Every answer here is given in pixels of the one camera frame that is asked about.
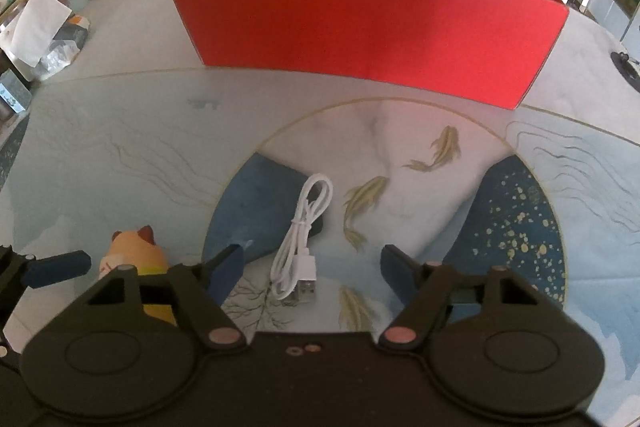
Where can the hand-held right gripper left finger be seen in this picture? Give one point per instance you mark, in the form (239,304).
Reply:
(227,271)

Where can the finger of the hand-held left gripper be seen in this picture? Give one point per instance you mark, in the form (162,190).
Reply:
(57,269)

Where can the plastic tissue pack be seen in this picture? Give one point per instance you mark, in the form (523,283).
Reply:
(40,27)

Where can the white blue patterned desktop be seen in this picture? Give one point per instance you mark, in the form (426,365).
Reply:
(125,147)

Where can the black phone stand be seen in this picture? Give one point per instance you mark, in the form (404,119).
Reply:
(627,67)

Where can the red cardboard box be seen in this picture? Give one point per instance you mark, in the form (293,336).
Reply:
(370,22)

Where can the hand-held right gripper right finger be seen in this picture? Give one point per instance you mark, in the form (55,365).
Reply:
(400,273)

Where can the small blue carton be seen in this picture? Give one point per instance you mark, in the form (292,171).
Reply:
(15,94)

